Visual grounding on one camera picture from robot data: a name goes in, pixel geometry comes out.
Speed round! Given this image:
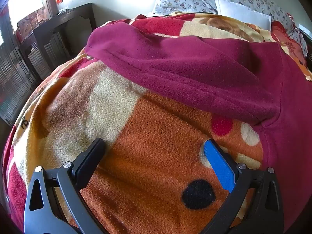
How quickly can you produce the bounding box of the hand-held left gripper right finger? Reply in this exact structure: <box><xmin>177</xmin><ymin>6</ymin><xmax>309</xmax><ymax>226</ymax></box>
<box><xmin>201</xmin><ymin>139</ymin><xmax>284</xmax><ymax>234</ymax></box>

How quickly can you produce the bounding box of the cardboard box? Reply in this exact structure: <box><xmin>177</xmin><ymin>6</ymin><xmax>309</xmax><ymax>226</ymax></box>
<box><xmin>17</xmin><ymin>8</ymin><xmax>48</xmax><ymax>42</ymax></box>

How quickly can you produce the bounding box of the white pillow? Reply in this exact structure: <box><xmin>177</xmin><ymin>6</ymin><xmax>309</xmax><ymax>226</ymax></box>
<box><xmin>214</xmin><ymin>0</ymin><xmax>272</xmax><ymax>31</ymax></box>

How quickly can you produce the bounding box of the red embroidered pillow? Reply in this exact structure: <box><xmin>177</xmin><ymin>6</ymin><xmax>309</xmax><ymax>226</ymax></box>
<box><xmin>270</xmin><ymin>21</ymin><xmax>308</xmax><ymax>65</ymax></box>

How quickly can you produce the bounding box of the maroon fleece garment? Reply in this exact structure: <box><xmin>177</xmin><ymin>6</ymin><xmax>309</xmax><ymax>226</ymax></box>
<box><xmin>85</xmin><ymin>21</ymin><xmax>312</xmax><ymax>232</ymax></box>

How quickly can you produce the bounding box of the dark wooden desk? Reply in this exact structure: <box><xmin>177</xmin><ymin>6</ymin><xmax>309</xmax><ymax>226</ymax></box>
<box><xmin>18</xmin><ymin>3</ymin><xmax>97</xmax><ymax>78</ymax></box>

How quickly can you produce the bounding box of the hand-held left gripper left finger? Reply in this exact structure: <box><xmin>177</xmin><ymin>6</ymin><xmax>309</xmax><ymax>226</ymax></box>
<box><xmin>24</xmin><ymin>138</ymin><xmax>108</xmax><ymax>234</ymax></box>

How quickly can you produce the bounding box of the dark slatted wooden cabinet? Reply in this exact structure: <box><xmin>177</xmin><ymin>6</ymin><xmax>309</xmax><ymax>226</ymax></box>
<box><xmin>0</xmin><ymin>12</ymin><xmax>37</xmax><ymax>125</ymax></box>

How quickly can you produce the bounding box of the printed fleece blanket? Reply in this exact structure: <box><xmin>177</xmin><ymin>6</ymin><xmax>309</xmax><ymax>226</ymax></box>
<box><xmin>2</xmin><ymin>11</ymin><xmax>312</xmax><ymax>234</ymax></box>

